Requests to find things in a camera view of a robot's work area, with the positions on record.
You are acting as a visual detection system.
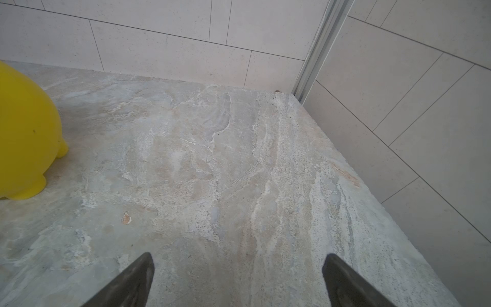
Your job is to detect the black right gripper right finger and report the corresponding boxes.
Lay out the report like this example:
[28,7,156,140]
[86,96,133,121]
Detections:
[322,253,395,307]

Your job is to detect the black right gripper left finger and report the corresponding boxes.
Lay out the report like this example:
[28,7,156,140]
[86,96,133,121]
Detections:
[83,252,155,307]

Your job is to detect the yellow piggy bank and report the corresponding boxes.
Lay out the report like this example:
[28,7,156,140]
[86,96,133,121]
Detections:
[1,63,69,200]

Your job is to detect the aluminium corner post right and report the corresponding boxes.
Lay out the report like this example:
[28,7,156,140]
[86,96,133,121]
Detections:
[292,0,355,105]

